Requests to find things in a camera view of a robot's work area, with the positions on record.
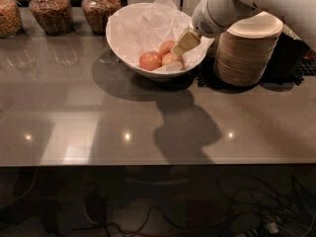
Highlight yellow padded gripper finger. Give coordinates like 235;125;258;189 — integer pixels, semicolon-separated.
171;29;200;56

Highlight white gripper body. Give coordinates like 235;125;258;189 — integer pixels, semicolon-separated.
192;0;237;39

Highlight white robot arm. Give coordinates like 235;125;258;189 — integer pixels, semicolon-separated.
172;0;316;55

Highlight back red apple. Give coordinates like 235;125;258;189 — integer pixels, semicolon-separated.
159;39;175;56

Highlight red apple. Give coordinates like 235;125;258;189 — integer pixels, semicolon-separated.
159;39;175;56
139;51;162;71

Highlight right yellow-red apple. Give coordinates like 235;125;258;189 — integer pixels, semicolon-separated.
162;52;184;66

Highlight left red apple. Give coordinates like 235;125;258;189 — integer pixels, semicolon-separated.
139;51;162;71

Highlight white bowl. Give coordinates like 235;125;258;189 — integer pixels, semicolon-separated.
105;2;208;82

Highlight back stack of paper bowls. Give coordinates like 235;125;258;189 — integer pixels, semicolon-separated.
207;37;219;58

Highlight stack of paper bowls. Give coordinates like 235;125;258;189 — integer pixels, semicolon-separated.
207;37;219;58
213;12;283;87

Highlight black rubber mat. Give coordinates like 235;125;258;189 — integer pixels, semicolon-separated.
197;58;316;91

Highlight front stack of paper bowls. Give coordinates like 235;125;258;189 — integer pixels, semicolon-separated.
213;12;283;87

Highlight white paper liner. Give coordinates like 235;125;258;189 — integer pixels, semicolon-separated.
109;0;215;73

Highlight black cutlery holder box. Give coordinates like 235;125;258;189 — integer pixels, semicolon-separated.
261;34;309;84

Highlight right glass jar of cereal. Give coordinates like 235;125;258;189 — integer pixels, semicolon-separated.
81;0;121;35

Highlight glass jar of cereal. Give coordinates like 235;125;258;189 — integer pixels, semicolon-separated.
0;0;23;39
81;0;121;35
29;0;73;36

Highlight middle glass jar of cereal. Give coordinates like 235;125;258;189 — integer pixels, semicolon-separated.
29;0;73;36

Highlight left glass jar of cereal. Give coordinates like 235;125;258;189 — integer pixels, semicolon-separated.
0;0;23;39

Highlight black cables under table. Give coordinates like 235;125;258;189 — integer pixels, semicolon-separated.
0;168;316;237

